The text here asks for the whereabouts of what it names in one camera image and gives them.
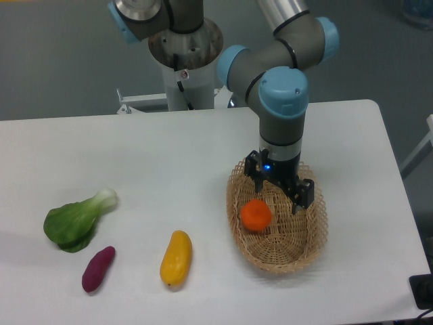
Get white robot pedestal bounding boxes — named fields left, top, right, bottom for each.
left=148, top=18, right=223, bottom=111

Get blue object top right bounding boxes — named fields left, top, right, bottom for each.
left=400, top=0, right=432, bottom=30

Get orange fruit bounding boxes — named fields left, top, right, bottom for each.
left=240, top=199, right=272, bottom=232

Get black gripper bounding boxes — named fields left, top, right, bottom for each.
left=244, top=149, right=315, bottom=215

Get black cable on pedestal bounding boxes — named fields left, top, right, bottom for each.
left=173, top=53, right=195, bottom=111

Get purple sweet potato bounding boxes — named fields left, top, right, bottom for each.
left=81, top=246, right=116, bottom=293

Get yellow mango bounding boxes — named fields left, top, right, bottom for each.
left=160, top=230, right=193, bottom=287

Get green bok choy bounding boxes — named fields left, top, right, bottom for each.
left=43, top=188, right=118, bottom=253

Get white frame at right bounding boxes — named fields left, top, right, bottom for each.
left=399, top=115, right=432, bottom=179

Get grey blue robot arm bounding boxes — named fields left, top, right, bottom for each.
left=108, top=1, right=340, bottom=212

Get white metal base bracket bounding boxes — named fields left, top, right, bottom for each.
left=116, top=86, right=244, bottom=114

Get woven wicker basket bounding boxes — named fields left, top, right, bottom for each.
left=226, top=160, right=328, bottom=274

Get black device at table edge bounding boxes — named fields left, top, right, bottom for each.
left=409, top=274, right=432, bottom=310

